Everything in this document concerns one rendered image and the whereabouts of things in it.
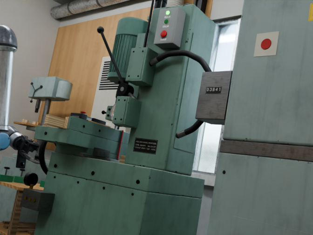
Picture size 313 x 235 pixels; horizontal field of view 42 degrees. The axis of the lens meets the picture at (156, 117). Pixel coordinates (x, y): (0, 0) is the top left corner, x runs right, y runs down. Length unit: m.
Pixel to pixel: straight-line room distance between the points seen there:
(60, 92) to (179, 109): 2.56
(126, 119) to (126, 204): 0.35
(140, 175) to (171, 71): 0.46
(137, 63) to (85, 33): 3.17
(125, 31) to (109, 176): 0.73
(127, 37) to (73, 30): 3.16
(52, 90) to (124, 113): 2.56
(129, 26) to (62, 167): 0.73
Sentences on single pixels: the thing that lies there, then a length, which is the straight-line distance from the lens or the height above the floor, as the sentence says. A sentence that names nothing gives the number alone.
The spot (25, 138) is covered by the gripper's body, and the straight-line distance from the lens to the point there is 2.30.
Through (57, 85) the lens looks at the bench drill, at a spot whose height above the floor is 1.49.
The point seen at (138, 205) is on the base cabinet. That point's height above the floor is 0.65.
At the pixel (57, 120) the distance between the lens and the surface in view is 1.73.
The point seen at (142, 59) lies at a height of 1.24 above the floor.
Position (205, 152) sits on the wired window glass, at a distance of 3.33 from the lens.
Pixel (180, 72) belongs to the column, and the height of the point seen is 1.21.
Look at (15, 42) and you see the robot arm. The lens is 2.31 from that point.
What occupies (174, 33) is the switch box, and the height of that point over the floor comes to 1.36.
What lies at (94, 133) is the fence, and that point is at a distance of 1.83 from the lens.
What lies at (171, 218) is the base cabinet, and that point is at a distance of 1.73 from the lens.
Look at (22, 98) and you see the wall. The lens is 5.13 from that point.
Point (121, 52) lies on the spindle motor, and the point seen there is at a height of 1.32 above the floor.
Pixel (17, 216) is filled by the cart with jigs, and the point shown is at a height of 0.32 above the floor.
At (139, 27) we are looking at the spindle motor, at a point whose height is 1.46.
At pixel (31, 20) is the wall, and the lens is 5.28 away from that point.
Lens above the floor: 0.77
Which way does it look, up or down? 8 degrees up
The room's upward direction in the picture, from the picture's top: 10 degrees clockwise
